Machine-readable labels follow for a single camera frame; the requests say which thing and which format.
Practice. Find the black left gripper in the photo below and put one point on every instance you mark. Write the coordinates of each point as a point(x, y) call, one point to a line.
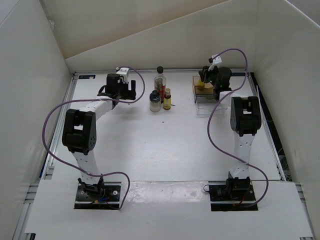
point(130, 95)

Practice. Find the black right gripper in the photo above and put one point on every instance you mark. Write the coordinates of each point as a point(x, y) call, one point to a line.
point(204, 73)

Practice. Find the yellow bottle with wooden cap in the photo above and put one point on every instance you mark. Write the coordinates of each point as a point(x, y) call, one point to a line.
point(200, 84)

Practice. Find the white powder jar black lid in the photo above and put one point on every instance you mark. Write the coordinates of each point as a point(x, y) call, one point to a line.
point(154, 101)

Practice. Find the tall soy sauce bottle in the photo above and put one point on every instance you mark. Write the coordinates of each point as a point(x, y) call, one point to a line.
point(160, 82)

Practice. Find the small yellow-label bottle wooden cap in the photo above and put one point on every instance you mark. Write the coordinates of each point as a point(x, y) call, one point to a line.
point(167, 103)

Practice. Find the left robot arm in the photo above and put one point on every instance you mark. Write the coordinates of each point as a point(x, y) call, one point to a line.
point(80, 129)

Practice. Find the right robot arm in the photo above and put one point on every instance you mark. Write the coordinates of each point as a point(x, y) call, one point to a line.
point(245, 121)

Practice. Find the amber acrylic tiered organizer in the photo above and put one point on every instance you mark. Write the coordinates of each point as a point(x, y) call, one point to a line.
point(204, 100)

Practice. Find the blue label sticker right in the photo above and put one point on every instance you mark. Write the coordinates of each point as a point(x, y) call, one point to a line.
point(238, 74)

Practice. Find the blue label sticker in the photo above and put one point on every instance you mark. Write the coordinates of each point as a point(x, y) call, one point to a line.
point(86, 77)
point(238, 74)

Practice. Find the blue label sticker left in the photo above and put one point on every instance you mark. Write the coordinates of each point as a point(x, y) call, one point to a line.
point(86, 77)

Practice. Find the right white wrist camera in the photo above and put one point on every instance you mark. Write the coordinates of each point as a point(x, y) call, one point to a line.
point(214, 61)

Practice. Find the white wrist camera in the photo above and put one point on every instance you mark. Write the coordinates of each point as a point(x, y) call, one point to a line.
point(124, 73)
point(214, 61)

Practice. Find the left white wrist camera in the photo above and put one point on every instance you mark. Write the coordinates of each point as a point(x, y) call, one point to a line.
point(124, 73)

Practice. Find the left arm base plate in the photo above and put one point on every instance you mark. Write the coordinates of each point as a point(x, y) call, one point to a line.
point(107, 198)

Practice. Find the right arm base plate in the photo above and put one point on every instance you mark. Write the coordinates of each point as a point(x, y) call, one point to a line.
point(222, 201)

